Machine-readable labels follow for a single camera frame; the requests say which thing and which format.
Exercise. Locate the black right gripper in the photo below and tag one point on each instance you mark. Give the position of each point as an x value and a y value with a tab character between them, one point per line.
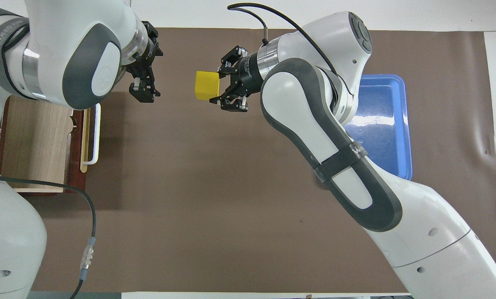
247	74

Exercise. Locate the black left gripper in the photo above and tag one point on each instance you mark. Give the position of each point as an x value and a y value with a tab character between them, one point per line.
142	58

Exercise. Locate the yellow cube block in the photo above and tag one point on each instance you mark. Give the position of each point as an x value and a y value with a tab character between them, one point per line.
207	85

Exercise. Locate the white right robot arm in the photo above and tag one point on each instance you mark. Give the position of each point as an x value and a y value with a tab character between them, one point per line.
356	187

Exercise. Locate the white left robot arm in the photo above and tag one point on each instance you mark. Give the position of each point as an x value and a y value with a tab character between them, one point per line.
65	41

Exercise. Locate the brown table mat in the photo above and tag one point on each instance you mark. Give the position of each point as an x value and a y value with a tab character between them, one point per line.
210	187

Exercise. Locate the blue plastic tray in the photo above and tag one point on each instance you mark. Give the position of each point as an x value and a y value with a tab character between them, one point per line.
389	124

